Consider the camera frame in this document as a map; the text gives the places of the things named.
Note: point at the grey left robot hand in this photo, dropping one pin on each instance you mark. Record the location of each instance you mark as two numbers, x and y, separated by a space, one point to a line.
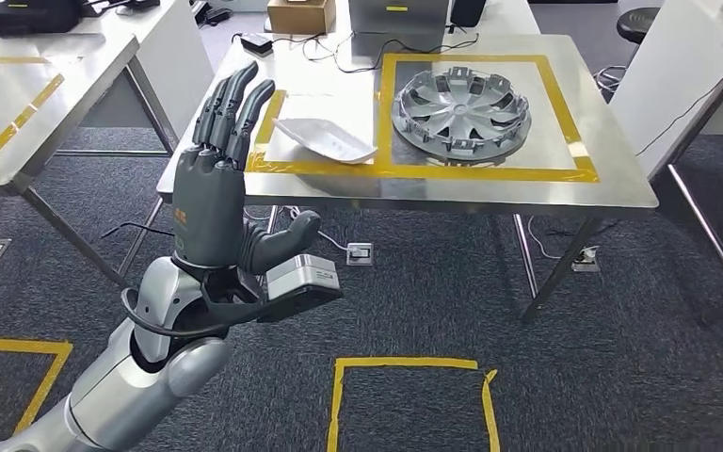
208 206

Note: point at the white curved plastic part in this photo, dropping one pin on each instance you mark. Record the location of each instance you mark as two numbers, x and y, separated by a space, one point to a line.
330 140

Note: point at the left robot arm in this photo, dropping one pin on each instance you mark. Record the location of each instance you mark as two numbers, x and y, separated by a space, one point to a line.
131 387

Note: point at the steel workbench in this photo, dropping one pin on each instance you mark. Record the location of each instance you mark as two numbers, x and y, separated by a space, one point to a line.
43 81
704 224
461 190

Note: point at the small yellow tape square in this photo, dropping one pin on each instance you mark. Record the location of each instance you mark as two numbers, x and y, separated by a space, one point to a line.
311 167

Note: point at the white desk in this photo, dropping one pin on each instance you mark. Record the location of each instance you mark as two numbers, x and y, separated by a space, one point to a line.
667 81
517 19
174 62

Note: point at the black power adapter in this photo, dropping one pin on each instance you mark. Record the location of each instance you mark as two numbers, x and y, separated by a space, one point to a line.
255 42

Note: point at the black chargers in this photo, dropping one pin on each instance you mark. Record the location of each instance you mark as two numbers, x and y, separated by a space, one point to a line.
212 12

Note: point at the cardboard box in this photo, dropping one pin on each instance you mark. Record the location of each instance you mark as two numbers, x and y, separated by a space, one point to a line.
299 19

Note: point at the yellow tape marking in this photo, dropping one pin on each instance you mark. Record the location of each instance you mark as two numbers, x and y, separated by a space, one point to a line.
12 128

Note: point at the black remote controller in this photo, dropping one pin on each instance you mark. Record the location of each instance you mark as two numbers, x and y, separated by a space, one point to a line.
131 5

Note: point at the silver laptop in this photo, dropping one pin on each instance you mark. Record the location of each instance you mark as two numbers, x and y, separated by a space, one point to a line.
399 19

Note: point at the grey wheel cover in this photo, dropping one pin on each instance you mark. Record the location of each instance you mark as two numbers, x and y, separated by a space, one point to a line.
461 115

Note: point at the large yellow tape square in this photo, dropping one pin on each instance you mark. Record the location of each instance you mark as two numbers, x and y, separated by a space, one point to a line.
474 58

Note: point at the white tape piece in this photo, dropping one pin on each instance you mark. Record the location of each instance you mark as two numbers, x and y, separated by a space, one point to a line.
578 150

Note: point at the black round stool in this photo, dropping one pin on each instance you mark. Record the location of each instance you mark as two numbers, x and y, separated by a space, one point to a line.
636 25

